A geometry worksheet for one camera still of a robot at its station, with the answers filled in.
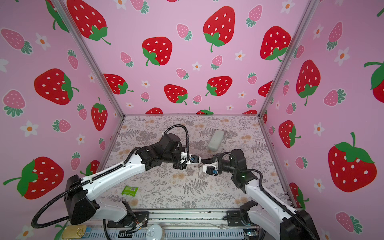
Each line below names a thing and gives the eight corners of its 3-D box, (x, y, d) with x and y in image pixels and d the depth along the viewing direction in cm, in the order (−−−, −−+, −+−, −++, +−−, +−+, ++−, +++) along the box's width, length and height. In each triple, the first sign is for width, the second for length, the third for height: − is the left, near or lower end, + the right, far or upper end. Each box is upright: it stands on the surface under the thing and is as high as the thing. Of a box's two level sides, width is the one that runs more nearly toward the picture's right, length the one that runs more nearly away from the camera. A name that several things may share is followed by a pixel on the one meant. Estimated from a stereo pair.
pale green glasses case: (207, 149, 103) (207, 146, 100) (214, 132, 113) (214, 128, 110) (217, 152, 101) (218, 149, 98) (223, 135, 111) (224, 131, 108)
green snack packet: (122, 194, 84) (121, 193, 82) (126, 186, 87) (125, 185, 85) (135, 196, 83) (133, 195, 82) (138, 188, 86) (137, 187, 85)
